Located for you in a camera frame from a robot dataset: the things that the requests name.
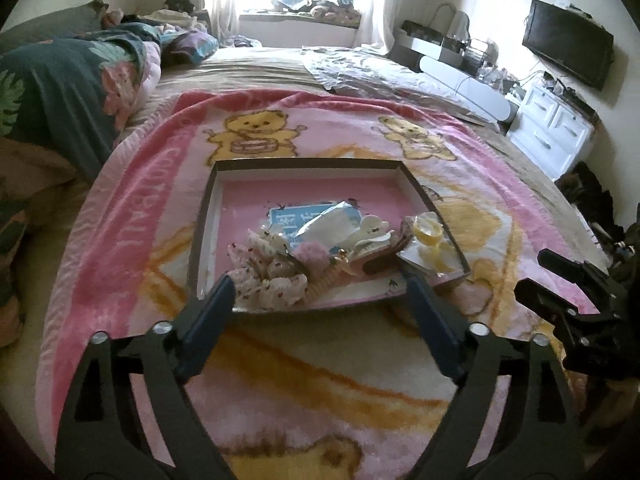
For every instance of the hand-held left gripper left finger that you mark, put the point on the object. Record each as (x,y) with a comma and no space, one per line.
(210,310)

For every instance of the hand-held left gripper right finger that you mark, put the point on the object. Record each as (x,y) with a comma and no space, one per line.
(430,310)

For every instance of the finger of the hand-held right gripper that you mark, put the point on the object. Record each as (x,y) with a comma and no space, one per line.
(575,270)
(555,302)

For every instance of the white floral scrunchie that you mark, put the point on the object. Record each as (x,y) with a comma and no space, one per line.
(265,270)

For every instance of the brown oval hair claw clip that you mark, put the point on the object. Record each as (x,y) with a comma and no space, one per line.
(380,262)

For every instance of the white clear hair claw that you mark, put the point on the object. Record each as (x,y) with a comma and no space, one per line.
(372,227)

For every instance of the brown box with pink inside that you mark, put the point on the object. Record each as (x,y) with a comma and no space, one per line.
(240,200)

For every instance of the pink fluffy hair clip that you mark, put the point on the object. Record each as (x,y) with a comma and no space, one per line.
(310,254)

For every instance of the dark clothes pile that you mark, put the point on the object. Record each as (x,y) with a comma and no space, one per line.
(595,195)

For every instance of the pink bear printed blanket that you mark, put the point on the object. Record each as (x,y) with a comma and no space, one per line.
(300,360)

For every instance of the blue card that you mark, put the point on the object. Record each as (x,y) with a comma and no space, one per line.
(285,217)

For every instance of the small clear plastic packet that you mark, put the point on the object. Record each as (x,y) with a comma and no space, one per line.
(330,225)

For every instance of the white drawer cabinet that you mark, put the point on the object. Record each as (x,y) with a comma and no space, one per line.
(550,125)

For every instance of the white rounded panel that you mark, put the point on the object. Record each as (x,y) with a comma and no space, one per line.
(470,85)

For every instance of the black flat television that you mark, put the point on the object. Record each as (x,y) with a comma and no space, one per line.
(567,42)

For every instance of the white patterned bed sheet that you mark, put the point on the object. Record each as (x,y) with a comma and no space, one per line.
(380,75)

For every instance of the purple blue pillow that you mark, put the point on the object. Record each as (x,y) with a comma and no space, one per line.
(192,45)

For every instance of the dark teal floral quilt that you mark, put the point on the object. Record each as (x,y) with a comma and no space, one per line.
(60,90)

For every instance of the grey storage box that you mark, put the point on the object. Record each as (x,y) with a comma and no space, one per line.
(420,40)

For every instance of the pile of rumpled clothes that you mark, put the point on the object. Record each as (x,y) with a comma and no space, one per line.
(170,17)

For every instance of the pile of assorted clutter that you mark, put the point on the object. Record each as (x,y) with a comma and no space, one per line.
(320,10)

